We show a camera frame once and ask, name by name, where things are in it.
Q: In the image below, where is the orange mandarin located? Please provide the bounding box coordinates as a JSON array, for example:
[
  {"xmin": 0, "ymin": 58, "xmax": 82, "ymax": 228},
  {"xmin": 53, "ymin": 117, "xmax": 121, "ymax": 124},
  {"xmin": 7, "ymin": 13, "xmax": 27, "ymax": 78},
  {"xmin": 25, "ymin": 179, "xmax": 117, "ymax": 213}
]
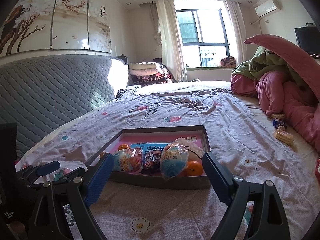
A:
[
  {"xmin": 184, "ymin": 161, "xmax": 203, "ymax": 177},
  {"xmin": 118, "ymin": 144, "xmax": 130, "ymax": 151}
]

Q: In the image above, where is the blue cookie snack packet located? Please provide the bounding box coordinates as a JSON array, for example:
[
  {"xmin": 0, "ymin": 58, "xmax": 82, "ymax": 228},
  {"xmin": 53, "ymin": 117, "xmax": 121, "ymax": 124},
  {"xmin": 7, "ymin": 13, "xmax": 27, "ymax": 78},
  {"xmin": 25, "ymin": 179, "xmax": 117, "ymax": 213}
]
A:
[{"xmin": 141, "ymin": 149, "xmax": 162, "ymax": 174}]

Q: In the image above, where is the cream drawstring pouch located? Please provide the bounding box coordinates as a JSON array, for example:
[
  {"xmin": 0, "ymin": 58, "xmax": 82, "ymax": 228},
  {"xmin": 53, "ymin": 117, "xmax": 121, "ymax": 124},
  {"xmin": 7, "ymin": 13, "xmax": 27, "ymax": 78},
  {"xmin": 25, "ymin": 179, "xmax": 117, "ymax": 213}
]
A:
[{"xmin": 175, "ymin": 138, "xmax": 204, "ymax": 161}]

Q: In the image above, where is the red blue egg toy pack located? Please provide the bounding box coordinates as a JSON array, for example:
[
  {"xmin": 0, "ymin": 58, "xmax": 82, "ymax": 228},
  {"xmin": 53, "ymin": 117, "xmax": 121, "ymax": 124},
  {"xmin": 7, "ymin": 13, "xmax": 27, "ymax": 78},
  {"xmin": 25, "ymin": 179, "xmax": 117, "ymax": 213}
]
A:
[{"xmin": 160, "ymin": 142, "xmax": 189, "ymax": 180}]

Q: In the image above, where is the white red scrunchie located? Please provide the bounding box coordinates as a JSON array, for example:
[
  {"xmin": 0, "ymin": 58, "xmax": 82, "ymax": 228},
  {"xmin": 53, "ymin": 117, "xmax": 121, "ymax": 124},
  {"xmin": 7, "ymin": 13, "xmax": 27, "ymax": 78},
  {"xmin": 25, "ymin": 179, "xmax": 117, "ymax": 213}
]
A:
[{"xmin": 315, "ymin": 158, "xmax": 320, "ymax": 183}]

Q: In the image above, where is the grey quilted headboard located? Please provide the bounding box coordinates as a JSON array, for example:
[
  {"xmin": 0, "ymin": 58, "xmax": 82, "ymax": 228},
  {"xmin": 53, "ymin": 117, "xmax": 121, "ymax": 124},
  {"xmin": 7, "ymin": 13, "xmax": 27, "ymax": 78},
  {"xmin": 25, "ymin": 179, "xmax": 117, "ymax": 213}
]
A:
[{"xmin": 1, "ymin": 54, "xmax": 129, "ymax": 158}]

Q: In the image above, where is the yellow snack packet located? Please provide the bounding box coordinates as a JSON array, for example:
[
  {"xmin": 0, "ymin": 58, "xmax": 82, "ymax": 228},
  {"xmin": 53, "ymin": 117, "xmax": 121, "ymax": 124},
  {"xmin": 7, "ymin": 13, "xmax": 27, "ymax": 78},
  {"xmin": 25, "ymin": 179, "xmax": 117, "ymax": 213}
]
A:
[
  {"xmin": 273, "ymin": 129, "xmax": 295, "ymax": 145},
  {"xmin": 271, "ymin": 114, "xmax": 286, "ymax": 120}
]

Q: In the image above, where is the floral bed sheet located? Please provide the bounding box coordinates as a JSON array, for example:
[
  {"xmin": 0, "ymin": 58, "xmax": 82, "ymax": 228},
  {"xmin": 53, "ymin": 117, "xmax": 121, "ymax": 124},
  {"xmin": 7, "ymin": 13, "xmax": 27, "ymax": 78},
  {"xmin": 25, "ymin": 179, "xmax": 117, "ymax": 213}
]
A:
[{"xmin": 16, "ymin": 81, "xmax": 319, "ymax": 239}]

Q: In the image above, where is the small blue snack packet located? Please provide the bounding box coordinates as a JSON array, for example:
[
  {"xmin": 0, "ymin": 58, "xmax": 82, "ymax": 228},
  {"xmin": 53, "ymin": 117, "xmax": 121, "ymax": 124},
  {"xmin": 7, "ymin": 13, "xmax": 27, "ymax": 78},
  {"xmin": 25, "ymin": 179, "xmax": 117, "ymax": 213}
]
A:
[{"xmin": 273, "ymin": 118, "xmax": 287, "ymax": 131}]

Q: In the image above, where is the dark shallow cardboard box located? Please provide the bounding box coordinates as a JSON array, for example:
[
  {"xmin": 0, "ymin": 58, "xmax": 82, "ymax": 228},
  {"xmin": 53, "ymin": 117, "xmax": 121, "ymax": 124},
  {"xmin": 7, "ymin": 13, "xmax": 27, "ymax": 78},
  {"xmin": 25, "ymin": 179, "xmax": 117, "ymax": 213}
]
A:
[{"xmin": 86, "ymin": 125, "xmax": 211, "ymax": 190}]

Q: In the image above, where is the pink children's book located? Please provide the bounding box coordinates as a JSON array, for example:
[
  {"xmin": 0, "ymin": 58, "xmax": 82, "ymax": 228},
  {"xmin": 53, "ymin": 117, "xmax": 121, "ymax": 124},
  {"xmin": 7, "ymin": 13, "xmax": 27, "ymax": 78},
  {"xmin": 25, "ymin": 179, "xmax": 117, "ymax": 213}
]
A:
[{"xmin": 112, "ymin": 133, "xmax": 205, "ymax": 178}]

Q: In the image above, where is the stack of folded blankets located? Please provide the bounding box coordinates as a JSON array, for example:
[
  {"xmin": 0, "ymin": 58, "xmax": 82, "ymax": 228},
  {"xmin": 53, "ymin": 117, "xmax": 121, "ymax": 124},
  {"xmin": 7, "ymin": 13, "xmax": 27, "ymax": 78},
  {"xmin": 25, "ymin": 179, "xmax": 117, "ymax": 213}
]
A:
[{"xmin": 129, "ymin": 62, "xmax": 173, "ymax": 87}]

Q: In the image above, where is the pink quilt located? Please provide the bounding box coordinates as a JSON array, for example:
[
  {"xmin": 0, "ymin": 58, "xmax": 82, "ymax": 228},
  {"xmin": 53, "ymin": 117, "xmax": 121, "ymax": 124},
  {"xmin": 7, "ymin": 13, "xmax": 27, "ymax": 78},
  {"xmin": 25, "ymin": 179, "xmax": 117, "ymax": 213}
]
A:
[{"xmin": 231, "ymin": 34, "xmax": 319, "ymax": 150}]

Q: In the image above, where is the left cream curtain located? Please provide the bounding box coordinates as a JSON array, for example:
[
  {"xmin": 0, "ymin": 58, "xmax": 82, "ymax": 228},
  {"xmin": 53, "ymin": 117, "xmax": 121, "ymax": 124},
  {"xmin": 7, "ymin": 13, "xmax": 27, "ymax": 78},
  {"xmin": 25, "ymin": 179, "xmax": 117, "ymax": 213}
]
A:
[{"xmin": 156, "ymin": 0, "xmax": 187, "ymax": 82}]

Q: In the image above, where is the cream curtain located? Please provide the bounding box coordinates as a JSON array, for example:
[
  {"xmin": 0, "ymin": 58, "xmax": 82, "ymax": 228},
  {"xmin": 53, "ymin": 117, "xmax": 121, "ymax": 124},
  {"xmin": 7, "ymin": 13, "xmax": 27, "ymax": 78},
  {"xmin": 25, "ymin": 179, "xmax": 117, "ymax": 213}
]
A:
[
  {"xmin": 225, "ymin": 0, "xmax": 247, "ymax": 64},
  {"xmin": 156, "ymin": 0, "xmax": 187, "ymax": 82}
]

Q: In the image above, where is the green blanket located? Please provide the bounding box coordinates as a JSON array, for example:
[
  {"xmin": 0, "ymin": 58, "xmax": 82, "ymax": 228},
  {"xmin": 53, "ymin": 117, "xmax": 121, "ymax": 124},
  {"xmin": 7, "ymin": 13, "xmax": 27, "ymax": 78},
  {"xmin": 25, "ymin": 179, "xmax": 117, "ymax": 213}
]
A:
[{"xmin": 232, "ymin": 46, "xmax": 307, "ymax": 87}]

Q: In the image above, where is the folded blanket on windowsill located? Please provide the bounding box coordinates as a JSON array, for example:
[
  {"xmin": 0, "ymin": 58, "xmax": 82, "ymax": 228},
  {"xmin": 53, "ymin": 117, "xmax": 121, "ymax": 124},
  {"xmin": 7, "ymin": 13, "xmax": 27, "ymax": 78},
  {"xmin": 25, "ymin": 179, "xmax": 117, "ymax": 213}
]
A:
[{"xmin": 220, "ymin": 56, "xmax": 237, "ymax": 68}]

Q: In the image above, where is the black television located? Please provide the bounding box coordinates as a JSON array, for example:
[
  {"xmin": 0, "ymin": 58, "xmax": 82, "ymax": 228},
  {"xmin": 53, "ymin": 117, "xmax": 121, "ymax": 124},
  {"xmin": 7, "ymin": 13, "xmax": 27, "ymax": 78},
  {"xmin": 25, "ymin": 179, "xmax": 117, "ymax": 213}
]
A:
[{"xmin": 295, "ymin": 26, "xmax": 320, "ymax": 55}]

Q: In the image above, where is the right cream curtain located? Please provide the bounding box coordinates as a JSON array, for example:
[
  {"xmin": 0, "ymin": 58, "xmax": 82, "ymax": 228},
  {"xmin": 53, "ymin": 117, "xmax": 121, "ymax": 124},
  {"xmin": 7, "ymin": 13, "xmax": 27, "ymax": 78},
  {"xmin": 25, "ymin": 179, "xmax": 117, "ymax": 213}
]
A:
[{"xmin": 225, "ymin": 0, "xmax": 247, "ymax": 64}]

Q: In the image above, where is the white air conditioner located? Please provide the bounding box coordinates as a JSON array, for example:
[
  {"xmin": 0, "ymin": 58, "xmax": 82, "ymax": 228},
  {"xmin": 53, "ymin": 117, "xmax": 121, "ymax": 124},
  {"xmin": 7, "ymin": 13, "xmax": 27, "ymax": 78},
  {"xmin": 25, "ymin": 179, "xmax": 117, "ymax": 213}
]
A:
[{"xmin": 255, "ymin": 0, "xmax": 280, "ymax": 17}]

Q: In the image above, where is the floral wall painting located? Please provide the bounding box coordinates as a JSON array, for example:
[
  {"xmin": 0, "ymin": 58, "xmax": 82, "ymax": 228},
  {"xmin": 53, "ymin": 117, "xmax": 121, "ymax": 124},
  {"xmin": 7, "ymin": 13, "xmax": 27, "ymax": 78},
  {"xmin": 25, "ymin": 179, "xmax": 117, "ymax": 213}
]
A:
[{"xmin": 1, "ymin": 0, "xmax": 112, "ymax": 56}]

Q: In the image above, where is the window with dark frame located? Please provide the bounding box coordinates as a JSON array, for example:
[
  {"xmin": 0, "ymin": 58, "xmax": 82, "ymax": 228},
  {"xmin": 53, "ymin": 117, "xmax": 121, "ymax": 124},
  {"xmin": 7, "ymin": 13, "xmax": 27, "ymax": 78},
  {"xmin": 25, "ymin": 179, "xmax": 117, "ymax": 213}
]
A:
[{"xmin": 174, "ymin": 0, "xmax": 230, "ymax": 68}]

